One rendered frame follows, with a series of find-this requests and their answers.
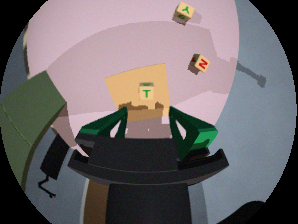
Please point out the tan flat mat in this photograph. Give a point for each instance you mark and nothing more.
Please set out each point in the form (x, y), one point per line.
(123, 88)

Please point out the beige letter block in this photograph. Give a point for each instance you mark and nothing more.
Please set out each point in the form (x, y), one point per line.
(199, 62)
(146, 91)
(184, 11)

